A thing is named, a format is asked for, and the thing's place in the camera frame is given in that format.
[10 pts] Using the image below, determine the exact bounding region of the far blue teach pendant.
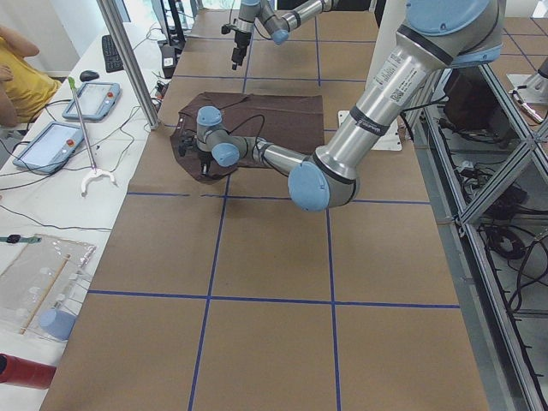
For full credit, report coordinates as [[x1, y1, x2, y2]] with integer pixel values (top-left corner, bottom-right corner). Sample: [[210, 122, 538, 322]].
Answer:
[[75, 81, 121, 122]]

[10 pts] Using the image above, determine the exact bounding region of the dark brown t-shirt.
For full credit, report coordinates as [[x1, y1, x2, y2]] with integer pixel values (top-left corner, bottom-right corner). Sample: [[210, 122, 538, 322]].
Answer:
[[170, 92, 325, 183]]

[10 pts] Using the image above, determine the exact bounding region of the black computer mouse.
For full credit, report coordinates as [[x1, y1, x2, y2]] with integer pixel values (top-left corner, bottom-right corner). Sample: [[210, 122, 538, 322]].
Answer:
[[80, 70, 100, 82]]

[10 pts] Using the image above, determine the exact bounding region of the black keyboard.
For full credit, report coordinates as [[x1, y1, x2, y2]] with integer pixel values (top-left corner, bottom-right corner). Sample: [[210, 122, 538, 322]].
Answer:
[[101, 34, 123, 73]]

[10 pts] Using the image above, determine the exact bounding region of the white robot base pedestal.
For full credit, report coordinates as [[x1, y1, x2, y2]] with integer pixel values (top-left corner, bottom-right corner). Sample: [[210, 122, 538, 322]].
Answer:
[[370, 120, 402, 152]]

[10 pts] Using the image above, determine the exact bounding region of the aluminium frame rack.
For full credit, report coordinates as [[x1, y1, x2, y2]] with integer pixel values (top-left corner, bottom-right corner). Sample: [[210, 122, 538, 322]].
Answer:
[[409, 56, 547, 410]]

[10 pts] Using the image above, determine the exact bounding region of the clear plastic bag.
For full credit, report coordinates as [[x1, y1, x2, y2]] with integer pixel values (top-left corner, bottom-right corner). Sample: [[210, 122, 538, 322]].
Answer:
[[1, 235, 96, 342]]

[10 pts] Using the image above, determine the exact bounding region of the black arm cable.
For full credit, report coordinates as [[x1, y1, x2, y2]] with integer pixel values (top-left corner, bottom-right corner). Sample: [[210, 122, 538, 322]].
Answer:
[[230, 113, 275, 164]]

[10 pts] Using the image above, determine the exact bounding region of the smart watch green strap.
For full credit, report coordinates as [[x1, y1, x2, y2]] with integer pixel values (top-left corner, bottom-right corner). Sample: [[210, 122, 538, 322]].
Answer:
[[0, 233, 44, 246]]

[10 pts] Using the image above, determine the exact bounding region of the white claw reacher stick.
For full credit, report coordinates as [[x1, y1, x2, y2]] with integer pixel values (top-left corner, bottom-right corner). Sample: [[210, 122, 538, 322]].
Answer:
[[68, 76, 117, 197]]

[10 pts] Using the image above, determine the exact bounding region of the blue teach pendant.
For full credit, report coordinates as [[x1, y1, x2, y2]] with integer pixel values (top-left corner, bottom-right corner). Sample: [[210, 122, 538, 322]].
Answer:
[[75, 81, 121, 122], [12, 122, 84, 175]]

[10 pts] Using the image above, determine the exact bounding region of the near blue teach pendant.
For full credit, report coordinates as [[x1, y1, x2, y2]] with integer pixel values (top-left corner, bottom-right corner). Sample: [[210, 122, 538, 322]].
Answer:
[[12, 122, 84, 175]]

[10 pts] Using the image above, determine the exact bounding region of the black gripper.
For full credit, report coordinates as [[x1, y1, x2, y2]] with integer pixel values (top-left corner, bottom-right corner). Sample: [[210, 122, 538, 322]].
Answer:
[[197, 148, 213, 176], [231, 32, 249, 70]]

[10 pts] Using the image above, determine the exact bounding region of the wooden stick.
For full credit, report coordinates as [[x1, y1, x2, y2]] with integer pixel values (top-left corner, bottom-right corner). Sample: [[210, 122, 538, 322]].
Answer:
[[19, 253, 71, 335]]

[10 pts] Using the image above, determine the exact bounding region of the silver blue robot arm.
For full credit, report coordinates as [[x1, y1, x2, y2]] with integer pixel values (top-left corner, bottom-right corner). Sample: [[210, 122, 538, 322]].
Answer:
[[221, 0, 339, 70], [195, 1, 506, 211]]

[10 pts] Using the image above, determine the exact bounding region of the aluminium frame post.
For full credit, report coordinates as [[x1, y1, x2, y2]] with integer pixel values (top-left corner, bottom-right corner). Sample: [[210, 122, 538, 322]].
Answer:
[[97, 0, 159, 130]]

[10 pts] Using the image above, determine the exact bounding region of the blue plastic cup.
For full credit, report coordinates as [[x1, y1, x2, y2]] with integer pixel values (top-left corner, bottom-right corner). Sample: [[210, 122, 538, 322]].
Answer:
[[39, 308, 77, 341]]

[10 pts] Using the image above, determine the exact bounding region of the person in yellow shirt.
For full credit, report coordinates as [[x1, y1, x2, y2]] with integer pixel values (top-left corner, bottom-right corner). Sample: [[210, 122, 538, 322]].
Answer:
[[1, 26, 61, 128]]

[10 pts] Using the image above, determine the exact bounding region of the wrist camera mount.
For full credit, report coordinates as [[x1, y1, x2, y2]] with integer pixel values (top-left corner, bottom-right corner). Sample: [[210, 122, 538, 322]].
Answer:
[[221, 23, 238, 35], [177, 133, 197, 158]]

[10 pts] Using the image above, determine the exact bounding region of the red cylinder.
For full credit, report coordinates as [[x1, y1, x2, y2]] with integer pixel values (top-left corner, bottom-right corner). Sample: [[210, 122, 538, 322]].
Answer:
[[1, 354, 57, 390]]

